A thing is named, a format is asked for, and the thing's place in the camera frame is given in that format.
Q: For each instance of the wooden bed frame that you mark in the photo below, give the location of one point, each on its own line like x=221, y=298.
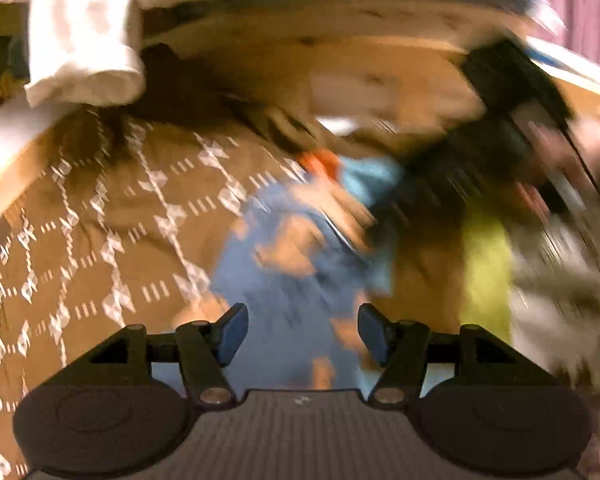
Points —
x=380, y=55

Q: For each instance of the blue pants with orange print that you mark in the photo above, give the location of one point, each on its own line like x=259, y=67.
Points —
x=280, y=300

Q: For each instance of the yellow-green cloth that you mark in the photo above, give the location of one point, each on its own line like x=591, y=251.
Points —
x=485, y=270

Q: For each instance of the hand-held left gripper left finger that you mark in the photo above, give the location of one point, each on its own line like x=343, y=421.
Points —
x=233, y=332

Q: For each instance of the brown patterned blanket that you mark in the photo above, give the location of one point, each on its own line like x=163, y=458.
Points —
x=105, y=220

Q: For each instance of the white hanging garment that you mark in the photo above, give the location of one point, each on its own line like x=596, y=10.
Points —
x=85, y=35

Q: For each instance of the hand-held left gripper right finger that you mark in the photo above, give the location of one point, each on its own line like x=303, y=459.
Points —
x=375, y=335

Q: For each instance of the grey patterned cloth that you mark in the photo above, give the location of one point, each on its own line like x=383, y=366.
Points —
x=570, y=280

